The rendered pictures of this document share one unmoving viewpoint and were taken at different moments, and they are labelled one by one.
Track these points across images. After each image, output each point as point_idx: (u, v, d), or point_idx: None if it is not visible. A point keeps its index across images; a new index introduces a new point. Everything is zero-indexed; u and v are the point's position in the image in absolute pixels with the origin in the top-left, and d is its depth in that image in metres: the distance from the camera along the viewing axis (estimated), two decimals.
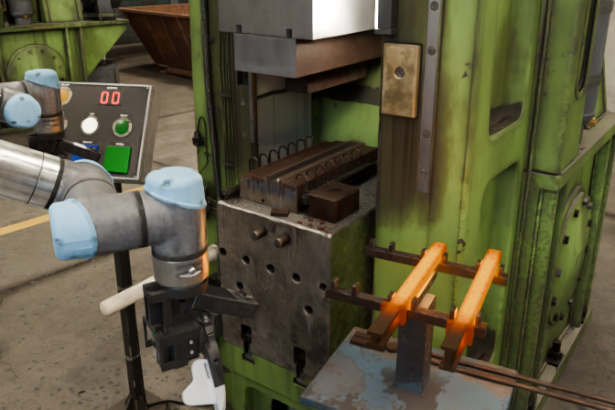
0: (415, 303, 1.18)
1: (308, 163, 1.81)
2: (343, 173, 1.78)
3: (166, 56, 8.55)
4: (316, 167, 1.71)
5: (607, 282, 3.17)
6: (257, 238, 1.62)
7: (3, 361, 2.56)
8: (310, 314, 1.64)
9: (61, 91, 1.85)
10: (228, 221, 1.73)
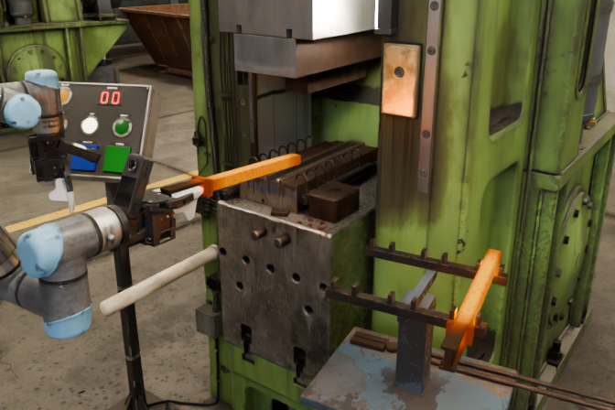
0: (415, 303, 1.18)
1: (308, 163, 1.81)
2: (343, 173, 1.78)
3: (166, 56, 8.55)
4: (316, 167, 1.71)
5: (607, 282, 3.17)
6: (257, 238, 1.62)
7: (3, 361, 2.56)
8: (310, 314, 1.64)
9: (61, 91, 1.85)
10: (228, 221, 1.73)
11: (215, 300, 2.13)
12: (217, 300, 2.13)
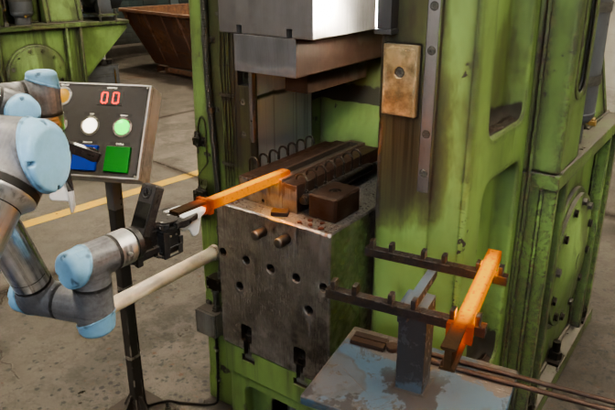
0: (415, 303, 1.18)
1: (308, 163, 1.81)
2: (343, 173, 1.78)
3: (166, 56, 8.55)
4: (316, 167, 1.71)
5: (607, 282, 3.17)
6: (257, 238, 1.62)
7: (3, 361, 2.56)
8: (310, 314, 1.64)
9: (61, 91, 1.85)
10: (228, 221, 1.73)
11: (215, 300, 2.13)
12: (217, 300, 2.13)
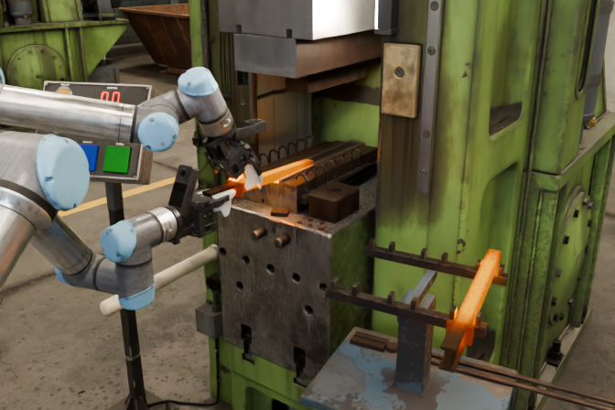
0: (415, 303, 1.18)
1: None
2: (343, 173, 1.78)
3: (166, 56, 8.55)
4: (316, 167, 1.71)
5: (607, 282, 3.17)
6: (257, 238, 1.62)
7: (3, 361, 2.56)
8: (310, 314, 1.64)
9: (61, 91, 1.85)
10: (228, 221, 1.73)
11: (215, 300, 2.13)
12: (217, 300, 2.13)
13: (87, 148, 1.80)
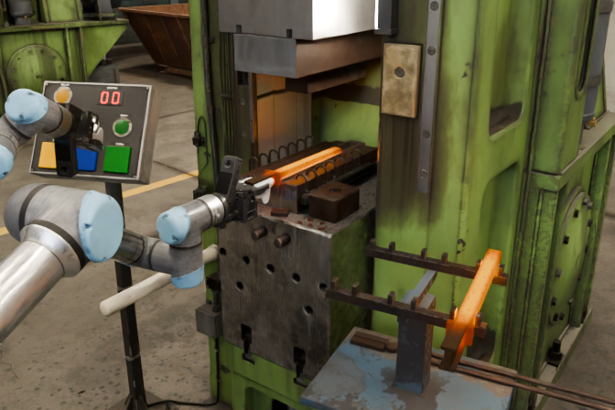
0: (415, 303, 1.18)
1: None
2: (343, 173, 1.78)
3: (166, 56, 8.55)
4: (316, 167, 1.71)
5: (607, 282, 3.17)
6: (257, 238, 1.62)
7: (3, 361, 2.56)
8: (310, 314, 1.64)
9: (61, 91, 1.85)
10: None
11: (215, 300, 2.13)
12: (217, 300, 2.13)
13: None
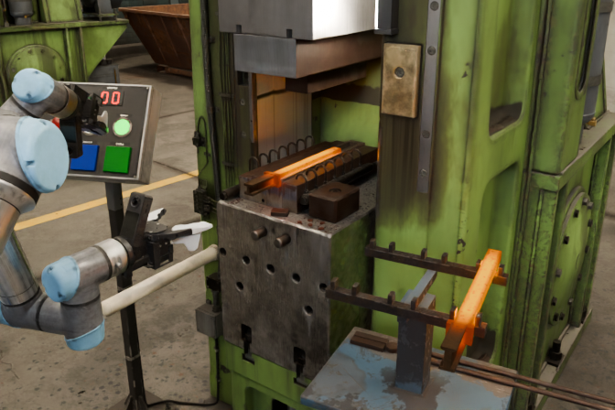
0: (415, 303, 1.18)
1: None
2: (343, 173, 1.78)
3: (166, 56, 8.55)
4: (316, 167, 1.71)
5: (607, 282, 3.17)
6: (257, 238, 1.62)
7: (3, 361, 2.56)
8: (310, 314, 1.64)
9: None
10: (228, 221, 1.73)
11: (215, 300, 2.13)
12: (217, 300, 2.13)
13: (87, 148, 1.80)
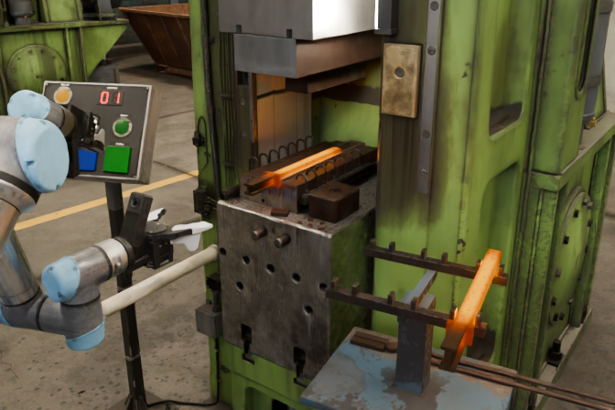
0: (415, 303, 1.18)
1: None
2: (343, 173, 1.78)
3: (166, 56, 8.55)
4: (316, 167, 1.71)
5: (607, 282, 3.17)
6: (257, 238, 1.62)
7: (3, 361, 2.56)
8: (310, 314, 1.64)
9: (61, 91, 1.85)
10: (228, 221, 1.73)
11: (215, 300, 2.13)
12: (217, 300, 2.13)
13: None
